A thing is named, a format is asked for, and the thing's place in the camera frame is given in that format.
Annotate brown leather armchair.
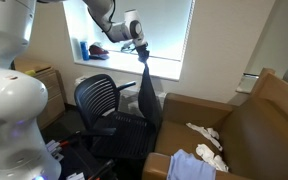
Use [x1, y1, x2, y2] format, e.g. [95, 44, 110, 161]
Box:
[142, 68, 288, 180]

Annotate long white cloth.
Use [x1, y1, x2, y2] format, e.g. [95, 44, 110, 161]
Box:
[185, 122, 224, 152]

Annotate black cloth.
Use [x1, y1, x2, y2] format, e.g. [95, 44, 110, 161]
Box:
[137, 60, 164, 133]

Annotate crumpled white cloth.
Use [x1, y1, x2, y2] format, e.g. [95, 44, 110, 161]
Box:
[195, 143, 229, 173]

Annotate black mesh office chair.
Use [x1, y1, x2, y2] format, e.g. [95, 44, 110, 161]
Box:
[73, 73, 158, 161]

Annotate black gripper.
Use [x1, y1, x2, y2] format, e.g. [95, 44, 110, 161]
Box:
[135, 43, 151, 64]

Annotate wooden dresser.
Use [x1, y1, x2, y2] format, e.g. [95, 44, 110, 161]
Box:
[13, 59, 66, 130]

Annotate white plug cluster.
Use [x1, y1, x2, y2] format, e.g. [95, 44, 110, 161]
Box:
[45, 139, 65, 163]

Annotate small white box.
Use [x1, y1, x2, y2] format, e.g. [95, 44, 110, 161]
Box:
[66, 172, 85, 180]

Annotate light blue cloth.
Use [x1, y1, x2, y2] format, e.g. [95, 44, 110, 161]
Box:
[166, 148, 217, 180]

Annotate blue bottle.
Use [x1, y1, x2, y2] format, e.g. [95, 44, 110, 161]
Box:
[79, 41, 91, 62]

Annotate small side shelf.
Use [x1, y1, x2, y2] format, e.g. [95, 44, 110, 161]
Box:
[236, 73, 260, 95]

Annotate yellow item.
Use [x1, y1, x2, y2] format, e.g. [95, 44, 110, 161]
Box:
[24, 69, 37, 78]

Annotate red handled tool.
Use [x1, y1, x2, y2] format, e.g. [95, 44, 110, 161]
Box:
[58, 138, 78, 148]

